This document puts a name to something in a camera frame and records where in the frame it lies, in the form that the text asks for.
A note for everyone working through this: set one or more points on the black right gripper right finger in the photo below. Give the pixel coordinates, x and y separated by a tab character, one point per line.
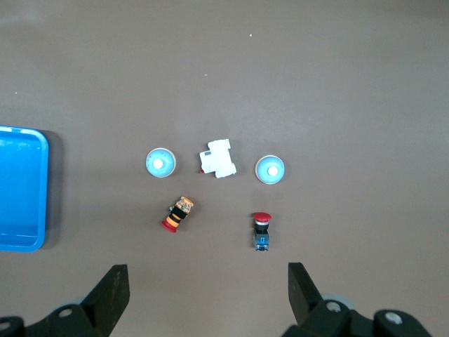
315	316

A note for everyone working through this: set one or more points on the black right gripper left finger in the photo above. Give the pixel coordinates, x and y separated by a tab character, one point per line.
105	302

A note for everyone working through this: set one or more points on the blue round knob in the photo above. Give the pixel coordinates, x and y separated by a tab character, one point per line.
160	163

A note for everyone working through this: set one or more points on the red pushbutton with blue base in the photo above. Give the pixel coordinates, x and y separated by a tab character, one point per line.
261	231

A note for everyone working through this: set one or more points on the orange striped emergency stop button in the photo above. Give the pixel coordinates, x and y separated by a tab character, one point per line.
177	212

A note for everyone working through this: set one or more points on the blue plastic tray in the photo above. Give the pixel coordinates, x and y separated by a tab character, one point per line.
21	193

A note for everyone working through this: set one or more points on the white circuit breaker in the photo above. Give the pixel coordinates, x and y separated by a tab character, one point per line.
217	159

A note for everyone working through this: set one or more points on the brown table mat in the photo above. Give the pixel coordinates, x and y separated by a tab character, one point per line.
315	87

